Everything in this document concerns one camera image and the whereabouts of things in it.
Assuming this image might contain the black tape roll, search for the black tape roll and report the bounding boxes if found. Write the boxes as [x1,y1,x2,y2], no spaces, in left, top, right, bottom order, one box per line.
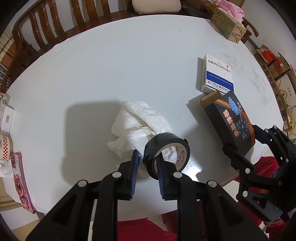
[143,133,190,180]

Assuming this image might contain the stacked cardboard boxes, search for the stacked cardboard boxes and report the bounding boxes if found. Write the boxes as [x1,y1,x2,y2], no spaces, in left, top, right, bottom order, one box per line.
[254,45,295,141]

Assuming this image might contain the pink hair clip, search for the pink hair clip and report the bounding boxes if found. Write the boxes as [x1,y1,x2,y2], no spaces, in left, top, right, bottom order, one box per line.
[10,152,36,214]

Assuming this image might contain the red checkered tape roll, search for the red checkered tape roll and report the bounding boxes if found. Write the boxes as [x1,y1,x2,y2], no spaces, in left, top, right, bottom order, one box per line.
[0,135,13,160]

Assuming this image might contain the wooden armchair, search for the wooden armchair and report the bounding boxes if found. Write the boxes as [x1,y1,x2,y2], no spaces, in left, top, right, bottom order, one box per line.
[181,1,259,43]

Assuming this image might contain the long wooden bench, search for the long wooden bench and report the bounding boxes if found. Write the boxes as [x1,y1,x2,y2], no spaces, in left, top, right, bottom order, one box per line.
[0,0,209,93]

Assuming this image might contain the person's red trousers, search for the person's red trousers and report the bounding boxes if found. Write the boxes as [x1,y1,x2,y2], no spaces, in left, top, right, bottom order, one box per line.
[117,156,289,240]

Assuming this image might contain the brown kraft paper carton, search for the brown kraft paper carton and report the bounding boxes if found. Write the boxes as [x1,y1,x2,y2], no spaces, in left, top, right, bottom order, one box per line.
[211,8,247,43]

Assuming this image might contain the pink plastic bag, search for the pink plastic bag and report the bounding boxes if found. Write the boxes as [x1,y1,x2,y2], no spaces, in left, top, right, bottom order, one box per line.
[215,0,245,23]

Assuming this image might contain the white blue medicine box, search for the white blue medicine box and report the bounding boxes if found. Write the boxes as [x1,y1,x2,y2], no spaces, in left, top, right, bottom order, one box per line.
[196,54,234,95]

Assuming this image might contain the white tissue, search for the white tissue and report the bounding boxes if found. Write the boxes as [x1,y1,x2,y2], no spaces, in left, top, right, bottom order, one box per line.
[107,101,173,178]

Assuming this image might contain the beige seat cushion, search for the beige seat cushion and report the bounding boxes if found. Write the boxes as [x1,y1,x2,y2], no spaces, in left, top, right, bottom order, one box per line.
[132,0,182,15]

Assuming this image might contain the black orange cardboard box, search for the black orange cardboard box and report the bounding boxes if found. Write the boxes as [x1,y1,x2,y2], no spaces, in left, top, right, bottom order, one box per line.
[200,90,255,156]

